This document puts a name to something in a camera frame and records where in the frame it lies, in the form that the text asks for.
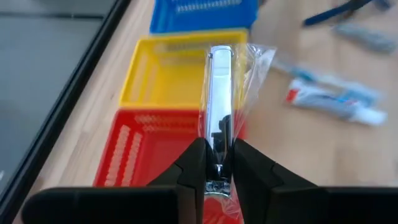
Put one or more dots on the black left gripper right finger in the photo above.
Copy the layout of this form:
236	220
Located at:
280	199

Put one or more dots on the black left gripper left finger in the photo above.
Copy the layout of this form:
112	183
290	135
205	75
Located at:
174	199

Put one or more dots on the toothpaste tube with red end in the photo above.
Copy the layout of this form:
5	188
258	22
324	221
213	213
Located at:
326	101

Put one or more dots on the nail clipper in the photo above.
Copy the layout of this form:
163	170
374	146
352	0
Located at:
219	93

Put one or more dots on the toothbrush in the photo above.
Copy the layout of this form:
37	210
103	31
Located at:
303	74

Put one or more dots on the grey-blue printed toothpaste tube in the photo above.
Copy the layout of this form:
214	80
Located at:
367	38

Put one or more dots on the red plastic basket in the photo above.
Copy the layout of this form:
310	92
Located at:
149	155

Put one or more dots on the yellow plastic basket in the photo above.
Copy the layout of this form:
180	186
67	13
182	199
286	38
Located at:
161	81

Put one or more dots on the blue plastic basket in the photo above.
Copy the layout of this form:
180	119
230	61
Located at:
202	20

